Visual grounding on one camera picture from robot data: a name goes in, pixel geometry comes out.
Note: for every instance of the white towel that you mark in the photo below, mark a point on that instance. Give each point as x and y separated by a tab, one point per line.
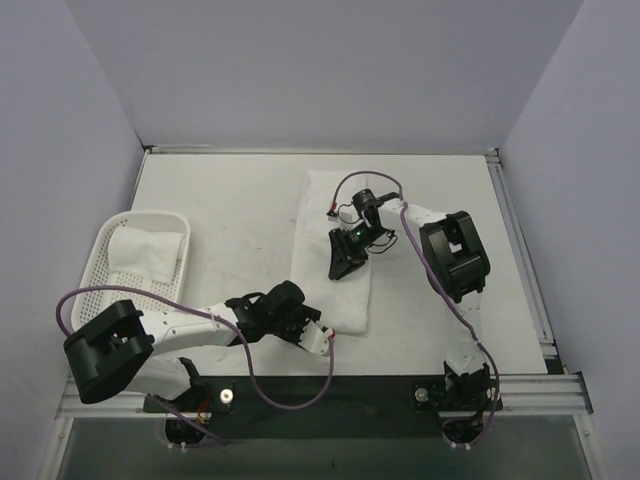
343	303
151	255

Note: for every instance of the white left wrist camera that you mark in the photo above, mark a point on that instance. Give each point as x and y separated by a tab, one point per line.
316	339

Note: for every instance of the aluminium front rail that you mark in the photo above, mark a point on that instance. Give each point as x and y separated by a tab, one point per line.
522	395

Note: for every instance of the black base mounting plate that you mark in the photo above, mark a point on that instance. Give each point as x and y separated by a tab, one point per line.
310	408

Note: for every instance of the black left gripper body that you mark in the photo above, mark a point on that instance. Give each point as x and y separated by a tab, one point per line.
298	325

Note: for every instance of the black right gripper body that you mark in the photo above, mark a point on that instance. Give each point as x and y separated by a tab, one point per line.
347	248

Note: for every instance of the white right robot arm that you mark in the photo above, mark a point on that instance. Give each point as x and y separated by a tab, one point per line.
457	267

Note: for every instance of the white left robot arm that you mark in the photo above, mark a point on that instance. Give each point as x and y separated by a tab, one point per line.
124	348

